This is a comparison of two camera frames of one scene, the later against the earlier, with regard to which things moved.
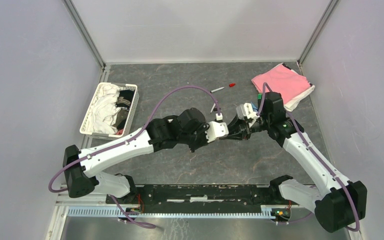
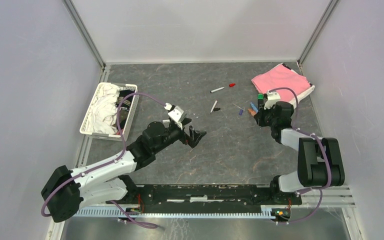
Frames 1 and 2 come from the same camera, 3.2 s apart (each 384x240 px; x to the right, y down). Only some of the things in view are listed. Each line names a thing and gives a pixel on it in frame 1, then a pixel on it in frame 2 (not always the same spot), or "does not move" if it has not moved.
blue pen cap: (254, 108) does not move
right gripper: (237, 124) -> (259, 116)
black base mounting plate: (203, 196) does not move
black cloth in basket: (123, 102) does not move
